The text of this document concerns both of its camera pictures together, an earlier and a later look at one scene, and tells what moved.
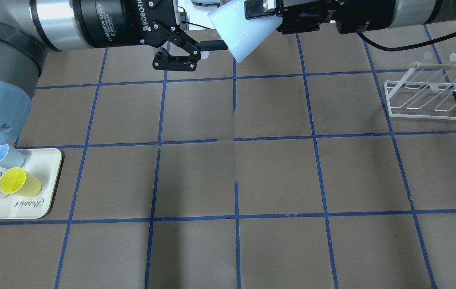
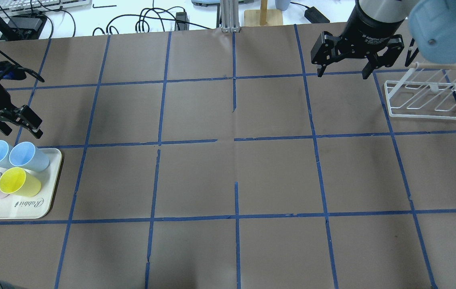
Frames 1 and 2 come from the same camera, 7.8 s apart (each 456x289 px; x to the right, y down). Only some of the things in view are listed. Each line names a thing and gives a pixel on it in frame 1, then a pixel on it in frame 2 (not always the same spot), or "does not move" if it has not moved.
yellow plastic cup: x=16 y=180 does not move
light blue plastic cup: x=243 y=37 -> x=25 y=154
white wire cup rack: x=419 y=92 does not move
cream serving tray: x=44 y=163 does not move
